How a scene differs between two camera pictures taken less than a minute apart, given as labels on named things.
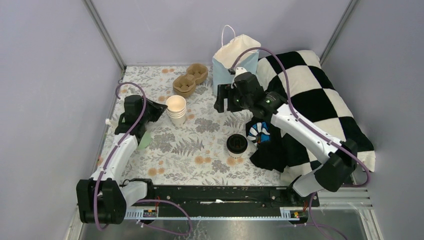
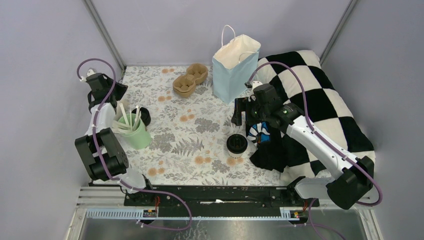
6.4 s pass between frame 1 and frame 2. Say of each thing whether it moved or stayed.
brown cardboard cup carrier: stayed
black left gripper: moved
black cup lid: stayed
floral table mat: stayed
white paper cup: stayed
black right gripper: moved
